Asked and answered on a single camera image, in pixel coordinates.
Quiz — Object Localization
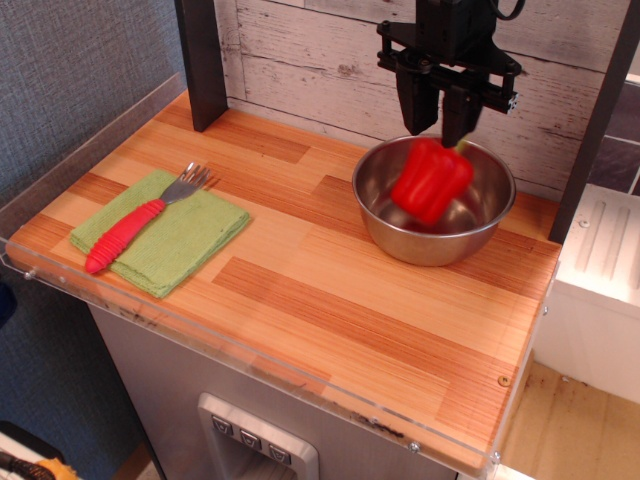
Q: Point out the white toy sink unit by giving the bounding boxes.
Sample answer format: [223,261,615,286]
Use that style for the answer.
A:
[531,73,640,401]

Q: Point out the stainless steel bowl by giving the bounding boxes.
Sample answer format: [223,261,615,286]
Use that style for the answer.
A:
[352,136,516,266]

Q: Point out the dark left post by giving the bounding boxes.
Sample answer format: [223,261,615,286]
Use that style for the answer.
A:
[174,0,228,132]

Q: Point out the dark right post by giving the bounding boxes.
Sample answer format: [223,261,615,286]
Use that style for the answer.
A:
[548,0,639,244]

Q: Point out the clear acrylic edge guard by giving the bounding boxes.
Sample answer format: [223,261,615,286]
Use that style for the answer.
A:
[5,235,509,479]

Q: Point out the grey toy fridge cabinet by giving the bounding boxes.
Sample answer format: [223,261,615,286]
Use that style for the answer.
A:
[90,307,458,479]

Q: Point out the red capsicum with green stem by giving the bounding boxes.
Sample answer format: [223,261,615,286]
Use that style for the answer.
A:
[391,138,474,225]

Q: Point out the fork with red handle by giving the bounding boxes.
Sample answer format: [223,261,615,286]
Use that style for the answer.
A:
[84,163,211,274]

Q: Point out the dark post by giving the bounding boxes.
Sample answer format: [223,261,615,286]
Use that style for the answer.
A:
[174,0,228,132]
[548,0,639,244]

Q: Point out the green folded cloth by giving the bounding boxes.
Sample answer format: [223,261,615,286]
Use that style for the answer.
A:
[70,170,250,299]

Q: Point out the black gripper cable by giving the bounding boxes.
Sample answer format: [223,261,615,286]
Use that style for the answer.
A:
[487,0,527,22]

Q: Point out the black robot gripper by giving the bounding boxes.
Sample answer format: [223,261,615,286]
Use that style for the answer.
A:
[377,1,521,147]

